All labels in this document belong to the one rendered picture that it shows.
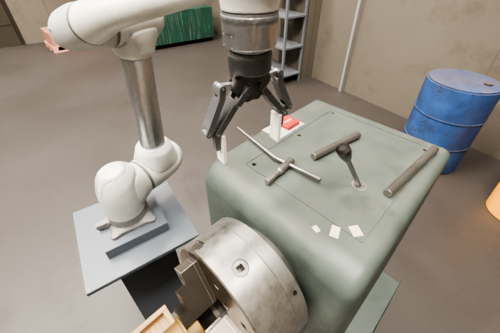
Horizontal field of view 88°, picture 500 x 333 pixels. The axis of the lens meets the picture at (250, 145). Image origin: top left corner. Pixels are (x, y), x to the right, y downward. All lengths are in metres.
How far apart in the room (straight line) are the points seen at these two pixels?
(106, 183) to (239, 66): 0.78
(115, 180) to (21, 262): 1.55
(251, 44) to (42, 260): 2.25
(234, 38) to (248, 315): 0.47
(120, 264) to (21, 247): 1.48
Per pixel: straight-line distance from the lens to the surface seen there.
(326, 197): 0.67
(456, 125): 2.82
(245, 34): 0.41
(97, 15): 0.69
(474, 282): 2.41
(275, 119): 0.56
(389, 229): 0.66
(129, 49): 0.91
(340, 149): 0.58
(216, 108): 0.45
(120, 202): 1.12
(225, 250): 0.58
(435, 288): 2.24
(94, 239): 1.35
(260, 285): 0.57
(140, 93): 0.99
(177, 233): 1.23
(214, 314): 0.73
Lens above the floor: 1.73
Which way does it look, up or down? 37 degrees down
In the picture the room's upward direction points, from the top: straight up
